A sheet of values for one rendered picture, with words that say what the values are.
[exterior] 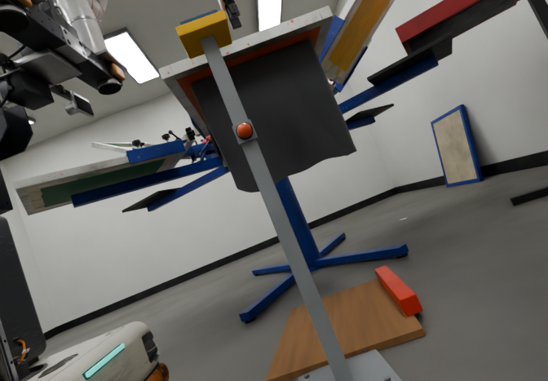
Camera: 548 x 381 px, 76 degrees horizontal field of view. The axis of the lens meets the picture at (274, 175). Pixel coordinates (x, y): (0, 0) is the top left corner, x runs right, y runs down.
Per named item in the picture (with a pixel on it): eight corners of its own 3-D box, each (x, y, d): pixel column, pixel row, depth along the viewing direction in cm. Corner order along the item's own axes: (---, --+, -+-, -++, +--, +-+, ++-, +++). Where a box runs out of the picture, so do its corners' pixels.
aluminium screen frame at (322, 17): (333, 15, 114) (329, 5, 114) (161, 79, 110) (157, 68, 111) (307, 98, 192) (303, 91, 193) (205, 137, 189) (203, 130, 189)
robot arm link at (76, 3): (60, 25, 120) (46, -16, 121) (87, 42, 133) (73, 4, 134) (85, 12, 118) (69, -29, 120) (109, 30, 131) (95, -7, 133)
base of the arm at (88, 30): (62, 68, 117) (47, 28, 118) (84, 82, 129) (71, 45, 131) (106, 50, 117) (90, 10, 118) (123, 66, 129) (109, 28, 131)
